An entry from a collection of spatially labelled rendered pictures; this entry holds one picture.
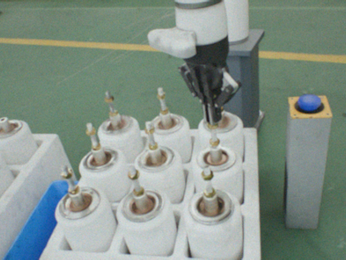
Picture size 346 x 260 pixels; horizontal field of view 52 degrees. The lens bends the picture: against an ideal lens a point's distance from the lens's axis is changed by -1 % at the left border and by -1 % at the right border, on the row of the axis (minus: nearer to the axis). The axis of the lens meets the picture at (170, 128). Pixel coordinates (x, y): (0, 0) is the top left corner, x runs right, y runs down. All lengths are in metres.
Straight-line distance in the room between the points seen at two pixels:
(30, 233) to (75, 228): 0.26
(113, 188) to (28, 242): 0.26
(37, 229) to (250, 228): 0.50
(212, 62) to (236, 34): 0.46
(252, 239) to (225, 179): 0.11
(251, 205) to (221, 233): 0.14
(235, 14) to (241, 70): 0.15
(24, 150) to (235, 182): 0.54
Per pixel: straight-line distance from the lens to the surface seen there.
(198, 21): 0.51
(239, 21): 0.99
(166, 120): 0.78
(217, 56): 0.54
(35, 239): 0.92
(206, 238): 0.59
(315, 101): 0.70
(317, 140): 0.72
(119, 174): 0.73
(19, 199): 0.90
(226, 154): 0.69
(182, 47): 0.48
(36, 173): 0.94
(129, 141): 0.81
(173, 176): 0.69
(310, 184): 0.79
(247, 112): 1.09
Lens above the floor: 0.70
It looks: 35 degrees down
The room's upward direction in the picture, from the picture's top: 11 degrees counter-clockwise
